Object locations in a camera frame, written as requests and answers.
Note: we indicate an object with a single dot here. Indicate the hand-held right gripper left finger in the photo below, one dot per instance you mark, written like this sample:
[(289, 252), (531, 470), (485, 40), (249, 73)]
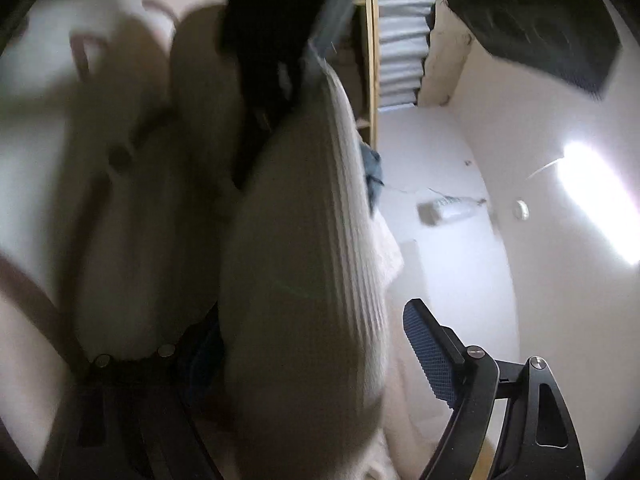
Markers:
[(145, 410)]

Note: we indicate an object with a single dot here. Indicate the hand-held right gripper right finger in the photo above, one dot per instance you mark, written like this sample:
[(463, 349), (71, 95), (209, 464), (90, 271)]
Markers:
[(430, 355)]

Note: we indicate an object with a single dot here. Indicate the beige garment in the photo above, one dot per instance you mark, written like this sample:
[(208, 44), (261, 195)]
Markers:
[(300, 260)]

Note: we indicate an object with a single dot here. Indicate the pile of mixed clothes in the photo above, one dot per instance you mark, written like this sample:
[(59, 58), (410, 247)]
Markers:
[(60, 185)]

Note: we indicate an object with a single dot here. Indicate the white curtain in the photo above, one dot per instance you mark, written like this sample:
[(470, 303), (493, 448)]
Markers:
[(400, 35)]

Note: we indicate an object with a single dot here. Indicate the blue denim jeans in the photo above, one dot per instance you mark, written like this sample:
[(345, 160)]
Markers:
[(372, 170)]

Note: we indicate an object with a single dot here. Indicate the black garment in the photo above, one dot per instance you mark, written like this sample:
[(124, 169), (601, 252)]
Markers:
[(265, 35)]

